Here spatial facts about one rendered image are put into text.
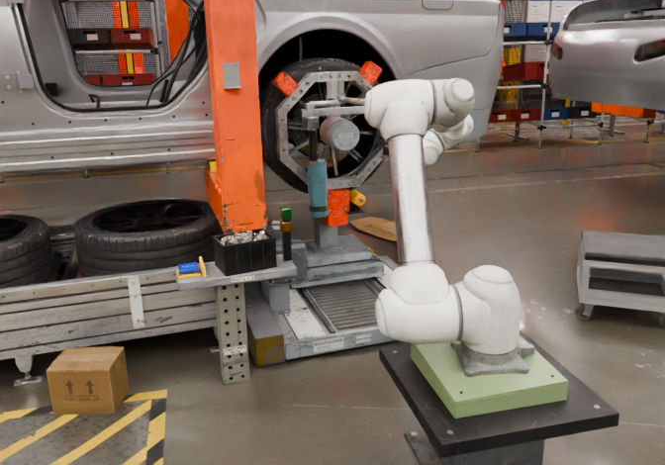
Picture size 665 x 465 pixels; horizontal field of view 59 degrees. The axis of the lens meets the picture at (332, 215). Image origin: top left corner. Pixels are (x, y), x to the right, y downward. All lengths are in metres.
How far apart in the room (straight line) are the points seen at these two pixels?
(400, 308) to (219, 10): 1.24
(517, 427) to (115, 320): 1.57
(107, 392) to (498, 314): 1.37
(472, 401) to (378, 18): 1.90
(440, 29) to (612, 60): 1.88
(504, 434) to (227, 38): 1.56
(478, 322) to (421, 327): 0.15
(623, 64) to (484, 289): 3.19
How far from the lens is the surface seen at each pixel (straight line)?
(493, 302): 1.64
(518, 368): 1.76
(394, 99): 1.73
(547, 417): 1.72
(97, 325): 2.53
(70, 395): 2.35
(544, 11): 8.42
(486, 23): 3.23
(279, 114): 2.70
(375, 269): 3.05
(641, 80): 4.56
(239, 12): 2.25
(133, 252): 2.55
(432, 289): 1.62
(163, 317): 2.52
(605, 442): 2.21
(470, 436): 1.60
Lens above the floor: 1.24
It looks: 16 degrees down
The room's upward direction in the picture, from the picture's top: 1 degrees counter-clockwise
